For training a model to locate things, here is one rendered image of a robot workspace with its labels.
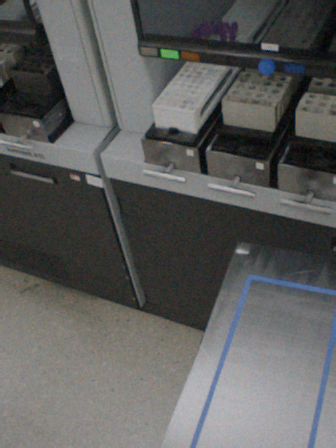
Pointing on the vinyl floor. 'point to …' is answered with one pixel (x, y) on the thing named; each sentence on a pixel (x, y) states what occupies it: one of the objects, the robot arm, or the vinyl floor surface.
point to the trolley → (264, 357)
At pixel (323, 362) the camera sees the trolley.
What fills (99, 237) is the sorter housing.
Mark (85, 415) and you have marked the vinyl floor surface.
